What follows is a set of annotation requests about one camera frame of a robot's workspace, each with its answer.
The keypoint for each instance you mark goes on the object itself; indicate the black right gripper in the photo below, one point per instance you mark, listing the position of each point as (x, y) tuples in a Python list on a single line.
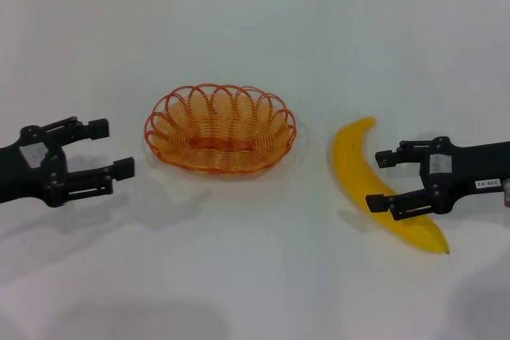
[(470, 169)]

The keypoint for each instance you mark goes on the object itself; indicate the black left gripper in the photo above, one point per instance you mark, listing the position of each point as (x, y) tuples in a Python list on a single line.
[(28, 173)]

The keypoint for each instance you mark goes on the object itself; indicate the yellow banana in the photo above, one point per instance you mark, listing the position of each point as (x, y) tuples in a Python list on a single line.
[(354, 157)]

